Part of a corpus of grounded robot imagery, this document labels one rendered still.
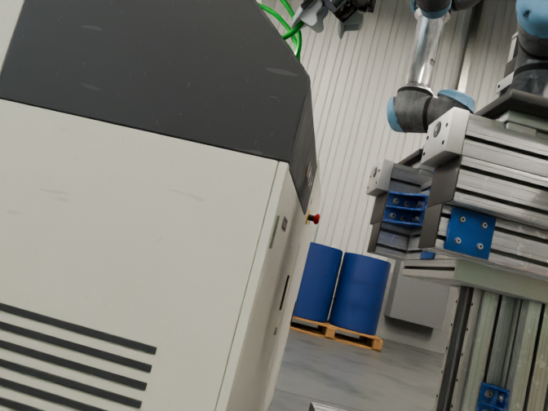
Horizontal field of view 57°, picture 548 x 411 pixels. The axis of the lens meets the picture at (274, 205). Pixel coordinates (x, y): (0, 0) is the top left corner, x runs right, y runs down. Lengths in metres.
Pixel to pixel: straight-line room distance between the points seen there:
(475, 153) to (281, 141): 0.38
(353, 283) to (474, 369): 4.77
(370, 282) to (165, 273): 5.20
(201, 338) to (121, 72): 0.50
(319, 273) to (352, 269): 0.41
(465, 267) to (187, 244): 0.60
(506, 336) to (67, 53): 1.13
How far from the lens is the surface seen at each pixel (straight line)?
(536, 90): 1.14
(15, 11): 1.16
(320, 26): 1.32
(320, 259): 5.92
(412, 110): 1.66
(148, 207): 0.91
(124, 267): 0.92
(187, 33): 0.99
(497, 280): 1.18
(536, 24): 1.07
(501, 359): 1.33
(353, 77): 8.44
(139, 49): 1.01
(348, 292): 6.03
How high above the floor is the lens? 0.61
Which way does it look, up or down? 7 degrees up
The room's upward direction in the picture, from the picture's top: 14 degrees clockwise
